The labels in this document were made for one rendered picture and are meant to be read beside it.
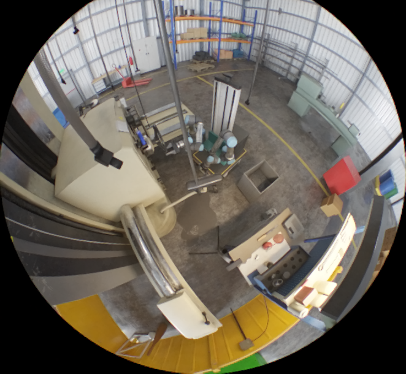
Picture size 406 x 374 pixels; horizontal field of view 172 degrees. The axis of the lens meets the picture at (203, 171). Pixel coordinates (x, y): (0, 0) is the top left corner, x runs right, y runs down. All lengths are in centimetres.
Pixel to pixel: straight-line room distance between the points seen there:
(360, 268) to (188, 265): 224
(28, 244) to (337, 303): 125
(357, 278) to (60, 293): 125
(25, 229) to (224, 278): 248
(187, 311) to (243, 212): 194
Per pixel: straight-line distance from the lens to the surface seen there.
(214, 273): 247
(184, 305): 112
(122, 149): 78
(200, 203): 246
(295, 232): 173
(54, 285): 84
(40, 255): 84
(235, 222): 247
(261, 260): 159
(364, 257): 82
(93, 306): 319
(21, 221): 85
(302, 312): 86
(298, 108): 573
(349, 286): 74
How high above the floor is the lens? 238
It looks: 61 degrees down
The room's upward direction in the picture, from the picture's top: 1 degrees clockwise
